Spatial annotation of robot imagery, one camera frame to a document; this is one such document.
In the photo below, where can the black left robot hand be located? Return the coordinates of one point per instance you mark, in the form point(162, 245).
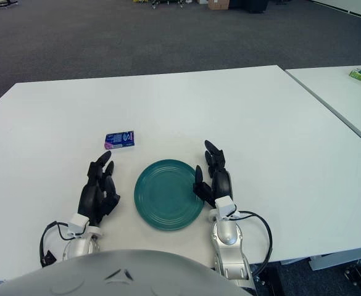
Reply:
point(89, 197)

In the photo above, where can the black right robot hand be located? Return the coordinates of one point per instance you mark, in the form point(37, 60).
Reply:
point(221, 183)

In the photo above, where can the blue purple gum pack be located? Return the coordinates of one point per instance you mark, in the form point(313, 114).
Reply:
point(120, 140)

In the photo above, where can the teal green round plate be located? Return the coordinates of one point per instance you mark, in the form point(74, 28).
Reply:
point(168, 197)

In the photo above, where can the grey robot torso shell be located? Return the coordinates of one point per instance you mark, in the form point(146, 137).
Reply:
point(106, 277)

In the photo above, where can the brown cardboard box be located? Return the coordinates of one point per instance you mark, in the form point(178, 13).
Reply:
point(218, 3)

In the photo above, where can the black cabinet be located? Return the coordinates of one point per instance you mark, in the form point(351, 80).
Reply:
point(249, 5)

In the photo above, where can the black chair wheel base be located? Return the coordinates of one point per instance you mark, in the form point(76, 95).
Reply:
point(1, 3)
point(168, 2)

